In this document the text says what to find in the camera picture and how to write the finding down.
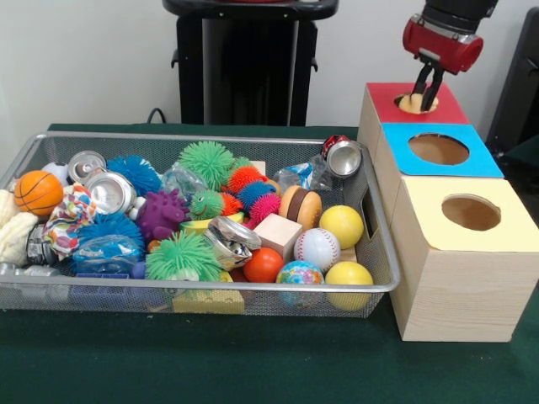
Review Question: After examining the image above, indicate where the yellow plush duck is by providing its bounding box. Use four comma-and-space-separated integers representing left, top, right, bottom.
398, 93, 439, 114

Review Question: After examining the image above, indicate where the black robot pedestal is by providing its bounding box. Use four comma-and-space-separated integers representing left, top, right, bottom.
162, 0, 340, 126

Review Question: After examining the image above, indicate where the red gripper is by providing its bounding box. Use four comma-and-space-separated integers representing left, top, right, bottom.
402, 14, 484, 112

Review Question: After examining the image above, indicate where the purple spiky rubber toy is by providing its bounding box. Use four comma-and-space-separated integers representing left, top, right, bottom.
135, 189, 191, 242

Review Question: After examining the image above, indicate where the plain wooden cube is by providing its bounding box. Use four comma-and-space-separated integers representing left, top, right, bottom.
253, 212, 303, 261

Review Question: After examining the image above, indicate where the white toy baseball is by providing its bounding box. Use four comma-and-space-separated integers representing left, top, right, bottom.
293, 227, 341, 274

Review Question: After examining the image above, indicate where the yellow ball with seam lines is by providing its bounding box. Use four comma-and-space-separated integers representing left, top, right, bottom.
318, 205, 365, 250

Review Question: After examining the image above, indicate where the plain orange ball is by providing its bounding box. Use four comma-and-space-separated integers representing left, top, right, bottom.
243, 247, 285, 284

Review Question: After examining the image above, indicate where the dark green tablecloth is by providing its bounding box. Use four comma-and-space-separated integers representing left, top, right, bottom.
503, 136, 539, 186
0, 122, 539, 404

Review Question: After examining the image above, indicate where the orange toy basketball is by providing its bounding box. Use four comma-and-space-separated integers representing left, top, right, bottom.
13, 170, 65, 217

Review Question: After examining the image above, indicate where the black upright panel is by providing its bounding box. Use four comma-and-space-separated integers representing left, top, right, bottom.
486, 6, 539, 148

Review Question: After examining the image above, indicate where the wooden box with three holes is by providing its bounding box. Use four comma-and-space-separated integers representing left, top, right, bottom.
356, 82, 539, 343

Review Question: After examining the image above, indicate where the crushed red drink can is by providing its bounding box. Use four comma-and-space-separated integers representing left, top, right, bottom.
322, 135, 363, 180

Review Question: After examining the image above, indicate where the globe print ball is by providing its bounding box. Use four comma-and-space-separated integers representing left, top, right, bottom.
275, 259, 325, 307

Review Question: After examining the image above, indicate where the toy hamburger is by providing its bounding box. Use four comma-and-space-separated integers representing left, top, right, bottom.
279, 184, 323, 231

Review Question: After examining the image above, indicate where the silver wire mesh bin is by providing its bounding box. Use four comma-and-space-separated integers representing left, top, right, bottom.
0, 130, 401, 319

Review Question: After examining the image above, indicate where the plain yellow ball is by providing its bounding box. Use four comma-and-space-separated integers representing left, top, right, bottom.
324, 260, 375, 311

